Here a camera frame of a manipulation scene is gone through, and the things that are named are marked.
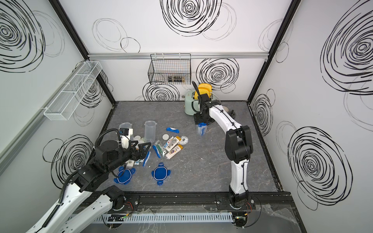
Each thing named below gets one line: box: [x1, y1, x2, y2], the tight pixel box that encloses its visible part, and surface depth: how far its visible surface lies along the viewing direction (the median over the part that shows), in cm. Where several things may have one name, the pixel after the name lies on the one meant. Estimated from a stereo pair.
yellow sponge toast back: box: [198, 83, 213, 92], surface depth 101 cm
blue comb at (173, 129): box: [166, 127, 180, 134], surface depth 104 cm
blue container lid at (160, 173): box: [151, 162, 171, 186], surface depth 85 cm
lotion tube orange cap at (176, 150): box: [165, 144, 185, 160], surface depth 93 cm
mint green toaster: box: [184, 89, 201, 116], surface depth 105 cm
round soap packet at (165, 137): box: [161, 133, 170, 141], surface depth 101 cm
